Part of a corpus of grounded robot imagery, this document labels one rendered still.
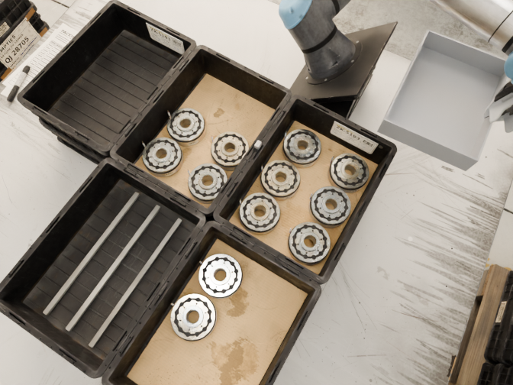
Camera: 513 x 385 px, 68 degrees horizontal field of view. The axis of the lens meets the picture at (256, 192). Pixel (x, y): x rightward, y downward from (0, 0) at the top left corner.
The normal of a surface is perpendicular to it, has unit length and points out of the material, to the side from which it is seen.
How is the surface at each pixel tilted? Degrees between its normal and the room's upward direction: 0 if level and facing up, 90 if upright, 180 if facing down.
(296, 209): 0
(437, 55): 2
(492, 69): 90
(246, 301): 0
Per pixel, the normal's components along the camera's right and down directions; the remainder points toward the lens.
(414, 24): 0.02, -0.34
